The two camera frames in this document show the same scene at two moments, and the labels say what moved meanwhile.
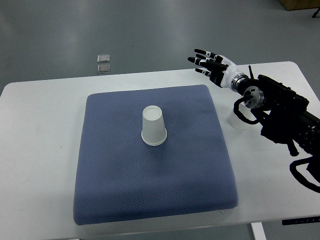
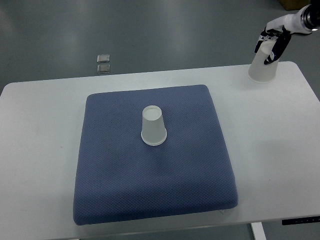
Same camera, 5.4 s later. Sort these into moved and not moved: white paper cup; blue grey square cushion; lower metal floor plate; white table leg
Moved: white paper cup
Not moved: blue grey square cushion; white table leg; lower metal floor plate
